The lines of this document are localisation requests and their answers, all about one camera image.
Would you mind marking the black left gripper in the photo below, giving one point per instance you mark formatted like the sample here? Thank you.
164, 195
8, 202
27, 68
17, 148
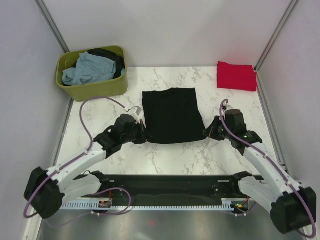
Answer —
143, 135

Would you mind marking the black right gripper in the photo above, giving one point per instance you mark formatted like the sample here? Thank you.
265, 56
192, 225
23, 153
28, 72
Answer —
210, 131

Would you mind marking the black t shirt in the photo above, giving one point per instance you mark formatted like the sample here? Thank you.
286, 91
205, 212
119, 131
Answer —
172, 116

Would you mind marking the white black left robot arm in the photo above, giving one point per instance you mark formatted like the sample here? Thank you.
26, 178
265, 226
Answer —
47, 190

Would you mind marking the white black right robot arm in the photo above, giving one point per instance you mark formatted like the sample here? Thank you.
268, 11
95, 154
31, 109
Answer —
290, 205

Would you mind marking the folded red t shirt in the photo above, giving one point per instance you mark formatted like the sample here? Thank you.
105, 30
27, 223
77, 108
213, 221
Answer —
236, 77

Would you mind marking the olive green plastic bin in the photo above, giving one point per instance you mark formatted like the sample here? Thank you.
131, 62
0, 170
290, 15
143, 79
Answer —
108, 88

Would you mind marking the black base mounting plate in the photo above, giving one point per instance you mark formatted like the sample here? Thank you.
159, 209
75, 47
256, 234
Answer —
175, 190

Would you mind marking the black garment in bin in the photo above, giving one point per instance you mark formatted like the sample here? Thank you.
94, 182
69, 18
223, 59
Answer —
119, 60

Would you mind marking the light blue t shirt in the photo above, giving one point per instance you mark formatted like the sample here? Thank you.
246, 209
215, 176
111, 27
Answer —
89, 69

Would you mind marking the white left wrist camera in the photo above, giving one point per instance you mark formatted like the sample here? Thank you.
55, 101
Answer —
134, 112

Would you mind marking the aluminium front rail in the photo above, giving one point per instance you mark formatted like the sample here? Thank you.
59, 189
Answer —
299, 188

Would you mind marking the slotted cable duct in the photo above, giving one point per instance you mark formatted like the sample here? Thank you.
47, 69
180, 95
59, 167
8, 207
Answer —
94, 204

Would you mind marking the right aluminium corner post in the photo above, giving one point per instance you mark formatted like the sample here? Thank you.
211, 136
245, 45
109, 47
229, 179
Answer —
276, 33

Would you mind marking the aluminium corner post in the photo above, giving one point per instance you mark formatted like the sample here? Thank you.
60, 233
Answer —
52, 25
276, 33

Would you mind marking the left aluminium corner post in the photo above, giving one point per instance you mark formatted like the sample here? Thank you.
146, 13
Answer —
52, 25

